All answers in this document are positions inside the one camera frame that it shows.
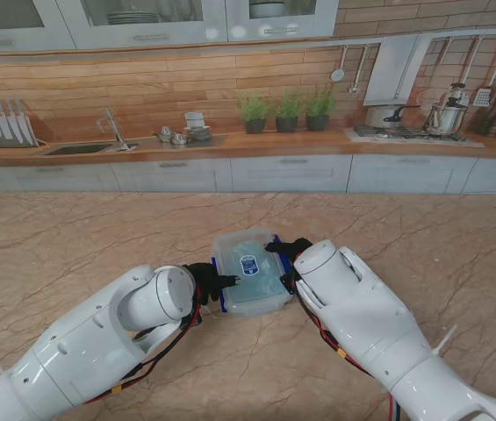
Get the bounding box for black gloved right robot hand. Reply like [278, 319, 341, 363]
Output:
[263, 237, 314, 265]

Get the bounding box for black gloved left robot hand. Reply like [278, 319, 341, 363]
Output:
[184, 261, 242, 307]

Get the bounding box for clear container lid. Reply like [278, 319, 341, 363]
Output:
[212, 227, 294, 309]

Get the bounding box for clear bubble film sheet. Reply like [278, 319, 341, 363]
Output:
[225, 243, 284, 303]

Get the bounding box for clear plastic crate blue handles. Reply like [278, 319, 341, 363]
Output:
[211, 226, 295, 318]

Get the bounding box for grey lower kitchen cabinets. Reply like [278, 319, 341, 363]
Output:
[0, 153, 496, 196]

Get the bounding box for grey kitchen cabinets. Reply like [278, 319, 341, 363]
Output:
[0, 0, 341, 52]
[0, 153, 496, 196]

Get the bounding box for wooden kitchen countertop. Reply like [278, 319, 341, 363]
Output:
[0, 129, 496, 170]

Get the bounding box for small steel bowls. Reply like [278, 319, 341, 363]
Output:
[155, 125, 189, 146]

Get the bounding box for hanging steel utensil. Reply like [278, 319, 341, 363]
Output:
[347, 43, 370, 95]

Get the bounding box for hanging steel grater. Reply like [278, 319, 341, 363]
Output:
[473, 35, 496, 107]

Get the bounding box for grey upper kitchen cabinets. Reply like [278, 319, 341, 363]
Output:
[0, 0, 341, 52]

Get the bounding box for stack of white plates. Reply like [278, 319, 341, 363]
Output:
[105, 11, 161, 25]

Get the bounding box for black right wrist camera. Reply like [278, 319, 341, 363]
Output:
[279, 270, 298, 298]

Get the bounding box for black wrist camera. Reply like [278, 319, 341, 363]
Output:
[279, 270, 298, 298]
[179, 311, 205, 331]

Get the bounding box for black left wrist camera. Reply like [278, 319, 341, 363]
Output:
[179, 311, 205, 331]

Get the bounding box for red black left arm cables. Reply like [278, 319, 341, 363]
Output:
[83, 284, 205, 405]

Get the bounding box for red black arm cables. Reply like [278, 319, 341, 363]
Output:
[83, 284, 205, 405]
[298, 297, 403, 421]

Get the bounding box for red black right arm cables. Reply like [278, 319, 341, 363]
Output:
[298, 297, 403, 421]

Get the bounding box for hanging copper handle utensil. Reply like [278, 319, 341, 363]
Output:
[432, 37, 454, 67]
[456, 35, 484, 87]

